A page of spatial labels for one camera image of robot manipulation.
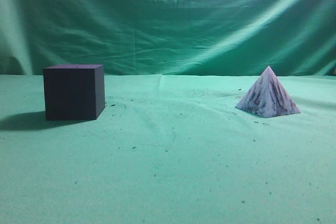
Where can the dark purple cube block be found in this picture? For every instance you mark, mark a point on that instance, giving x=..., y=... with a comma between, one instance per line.
x=74, y=92

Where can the green backdrop cloth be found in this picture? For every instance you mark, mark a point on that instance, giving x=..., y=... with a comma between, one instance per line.
x=189, y=37

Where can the white purple marbled square pyramid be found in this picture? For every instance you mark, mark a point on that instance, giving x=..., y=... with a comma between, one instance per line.
x=268, y=98

